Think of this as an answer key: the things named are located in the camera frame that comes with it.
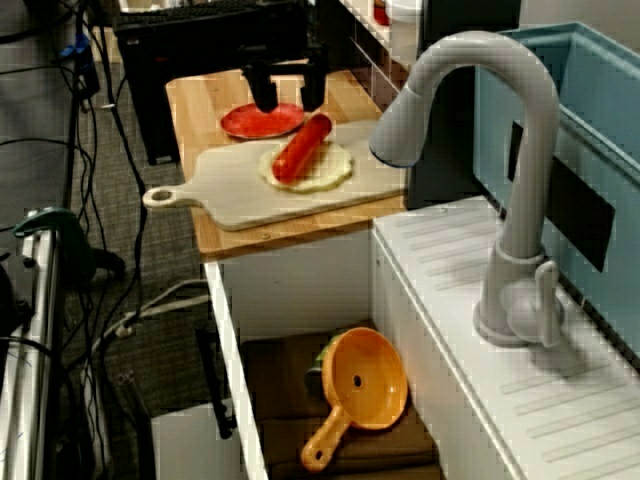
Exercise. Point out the teal plastic bin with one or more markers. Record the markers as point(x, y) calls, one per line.
point(600, 125)

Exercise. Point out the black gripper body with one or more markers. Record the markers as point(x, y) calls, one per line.
point(285, 62)

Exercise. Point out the red bottle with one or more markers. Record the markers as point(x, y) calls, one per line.
point(382, 15)

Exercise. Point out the black metal pole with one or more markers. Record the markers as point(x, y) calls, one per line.
point(74, 150)

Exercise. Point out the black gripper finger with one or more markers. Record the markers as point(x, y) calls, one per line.
point(262, 92)
point(314, 90)

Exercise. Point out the white toy sink unit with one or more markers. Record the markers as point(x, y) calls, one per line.
point(440, 280)

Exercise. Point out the pale yellow scalloped plate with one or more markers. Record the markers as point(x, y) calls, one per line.
point(332, 165)

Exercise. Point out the dark box device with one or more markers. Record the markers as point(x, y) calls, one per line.
point(10, 300)

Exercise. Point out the grey toy faucet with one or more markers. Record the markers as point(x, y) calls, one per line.
point(530, 150)

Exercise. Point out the black tape patch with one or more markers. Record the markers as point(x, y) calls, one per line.
point(575, 210)

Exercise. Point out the dark vertical post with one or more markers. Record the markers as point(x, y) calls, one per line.
point(440, 185)

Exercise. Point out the dark tile backsplash panel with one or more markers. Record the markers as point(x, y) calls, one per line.
point(375, 77)

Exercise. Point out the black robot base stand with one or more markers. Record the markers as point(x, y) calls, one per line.
point(150, 75)

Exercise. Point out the red round plate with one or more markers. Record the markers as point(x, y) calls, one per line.
point(250, 125)

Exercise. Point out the white metal frame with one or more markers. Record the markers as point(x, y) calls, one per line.
point(40, 300)

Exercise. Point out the blue plug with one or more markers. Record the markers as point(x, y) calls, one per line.
point(75, 47)

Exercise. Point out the red toy sausage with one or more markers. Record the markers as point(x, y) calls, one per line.
point(300, 150)

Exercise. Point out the white cup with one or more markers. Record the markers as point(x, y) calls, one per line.
point(406, 20)

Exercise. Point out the green toy can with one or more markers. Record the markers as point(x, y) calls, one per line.
point(317, 365)

